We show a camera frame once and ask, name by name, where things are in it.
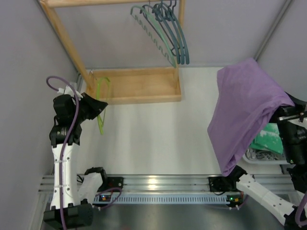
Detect lime green hanger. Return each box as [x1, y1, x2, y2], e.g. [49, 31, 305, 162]
[96, 77, 111, 135]

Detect green white patterned trousers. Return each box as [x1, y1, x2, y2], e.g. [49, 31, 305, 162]
[249, 123, 283, 154]

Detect purple trousers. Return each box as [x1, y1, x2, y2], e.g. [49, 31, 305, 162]
[207, 58, 294, 176]

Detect mint green hanger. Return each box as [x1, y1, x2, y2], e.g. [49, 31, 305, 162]
[130, 5, 177, 68]

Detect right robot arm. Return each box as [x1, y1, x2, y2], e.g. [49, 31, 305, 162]
[229, 95, 307, 230]

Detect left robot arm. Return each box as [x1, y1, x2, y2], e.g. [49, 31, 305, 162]
[43, 92, 108, 230]

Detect black white patterned garment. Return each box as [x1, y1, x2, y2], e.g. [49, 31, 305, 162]
[245, 148, 285, 161]

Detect white laundry basket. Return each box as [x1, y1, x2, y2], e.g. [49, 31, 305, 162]
[243, 154, 288, 165]

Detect wooden clothes rack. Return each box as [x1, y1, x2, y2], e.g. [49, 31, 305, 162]
[39, 0, 182, 104]

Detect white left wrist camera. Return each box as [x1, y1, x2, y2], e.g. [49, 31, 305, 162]
[57, 82, 83, 100]

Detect aluminium mounting rail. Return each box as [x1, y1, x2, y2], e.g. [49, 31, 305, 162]
[39, 174, 295, 193]

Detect grey slotted cable duct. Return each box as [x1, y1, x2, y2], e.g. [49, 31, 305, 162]
[93, 194, 244, 205]

